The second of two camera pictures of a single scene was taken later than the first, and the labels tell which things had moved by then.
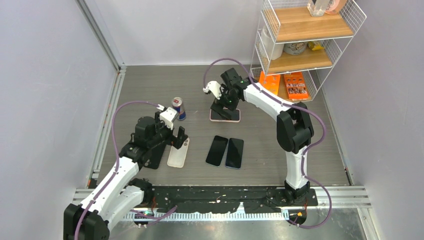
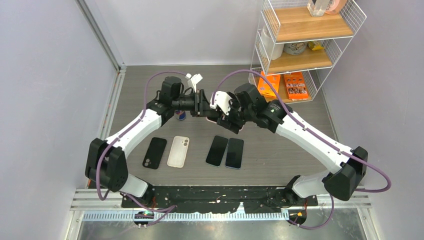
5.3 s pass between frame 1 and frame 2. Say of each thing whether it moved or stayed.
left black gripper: moved
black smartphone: stayed
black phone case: stayed
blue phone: stayed
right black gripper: moved
